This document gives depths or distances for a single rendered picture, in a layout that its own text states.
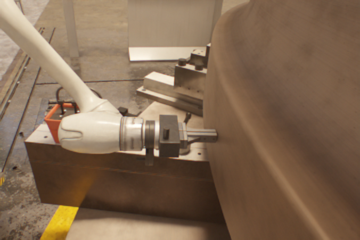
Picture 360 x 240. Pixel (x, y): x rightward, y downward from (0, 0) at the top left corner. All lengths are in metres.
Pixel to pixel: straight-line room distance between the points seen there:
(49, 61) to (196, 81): 1.38
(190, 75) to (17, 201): 1.41
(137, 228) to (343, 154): 1.05
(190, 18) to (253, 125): 3.74
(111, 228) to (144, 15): 3.18
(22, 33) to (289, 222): 0.70
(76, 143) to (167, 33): 3.58
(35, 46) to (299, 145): 0.65
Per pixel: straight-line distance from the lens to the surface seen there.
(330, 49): 0.58
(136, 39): 4.12
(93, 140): 0.68
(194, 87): 2.06
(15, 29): 0.79
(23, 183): 2.15
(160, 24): 4.12
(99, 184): 1.31
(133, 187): 1.28
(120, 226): 1.37
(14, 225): 1.92
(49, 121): 1.17
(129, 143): 0.68
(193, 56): 2.12
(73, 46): 4.17
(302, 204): 0.42
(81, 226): 1.40
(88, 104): 0.85
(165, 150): 0.67
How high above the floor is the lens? 1.41
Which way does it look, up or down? 32 degrees down
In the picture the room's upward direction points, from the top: 5 degrees clockwise
